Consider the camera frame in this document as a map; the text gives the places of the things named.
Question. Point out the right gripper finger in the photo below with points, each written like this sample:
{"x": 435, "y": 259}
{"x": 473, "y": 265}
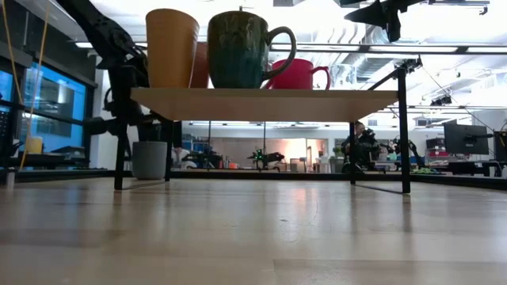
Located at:
{"x": 372, "y": 14}

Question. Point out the grey mug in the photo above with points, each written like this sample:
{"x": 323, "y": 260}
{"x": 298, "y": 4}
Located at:
{"x": 149, "y": 160}

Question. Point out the yellow tall cup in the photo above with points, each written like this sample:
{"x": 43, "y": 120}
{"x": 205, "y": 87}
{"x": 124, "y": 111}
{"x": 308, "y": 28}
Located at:
{"x": 170, "y": 47}

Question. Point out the terracotta tall cup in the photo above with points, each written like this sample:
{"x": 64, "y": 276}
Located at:
{"x": 200, "y": 67}

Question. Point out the dark green glazed mug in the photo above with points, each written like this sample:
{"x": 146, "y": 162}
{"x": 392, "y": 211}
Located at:
{"x": 237, "y": 51}

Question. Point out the background black robot arm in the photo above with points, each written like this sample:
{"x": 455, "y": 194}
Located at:
{"x": 269, "y": 157}
{"x": 206, "y": 160}
{"x": 412, "y": 150}

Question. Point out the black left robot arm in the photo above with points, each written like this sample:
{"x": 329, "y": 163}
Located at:
{"x": 107, "y": 39}

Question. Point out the black standing desk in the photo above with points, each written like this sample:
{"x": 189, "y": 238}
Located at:
{"x": 51, "y": 160}

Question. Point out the yellow container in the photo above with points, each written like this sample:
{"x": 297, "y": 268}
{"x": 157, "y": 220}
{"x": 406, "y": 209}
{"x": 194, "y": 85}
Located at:
{"x": 33, "y": 145}

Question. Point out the person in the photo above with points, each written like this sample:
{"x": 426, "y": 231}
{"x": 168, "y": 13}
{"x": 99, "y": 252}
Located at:
{"x": 362, "y": 148}

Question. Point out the silver cylinder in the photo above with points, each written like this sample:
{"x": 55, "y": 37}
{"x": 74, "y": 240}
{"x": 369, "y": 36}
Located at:
{"x": 10, "y": 178}

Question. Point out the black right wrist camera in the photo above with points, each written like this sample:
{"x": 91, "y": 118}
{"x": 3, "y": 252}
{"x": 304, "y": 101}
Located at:
{"x": 393, "y": 29}

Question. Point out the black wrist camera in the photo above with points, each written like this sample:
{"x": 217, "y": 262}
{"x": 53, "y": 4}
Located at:
{"x": 96, "y": 126}
{"x": 393, "y": 29}

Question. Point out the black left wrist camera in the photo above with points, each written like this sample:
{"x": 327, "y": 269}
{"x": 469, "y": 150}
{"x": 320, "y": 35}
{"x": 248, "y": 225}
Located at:
{"x": 96, "y": 126}

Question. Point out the wooden shelf black metal frame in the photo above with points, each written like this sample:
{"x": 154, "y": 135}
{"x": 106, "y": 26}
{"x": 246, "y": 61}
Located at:
{"x": 257, "y": 105}

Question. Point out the black aluminium rig frame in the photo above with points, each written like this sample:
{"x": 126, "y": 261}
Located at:
{"x": 257, "y": 174}

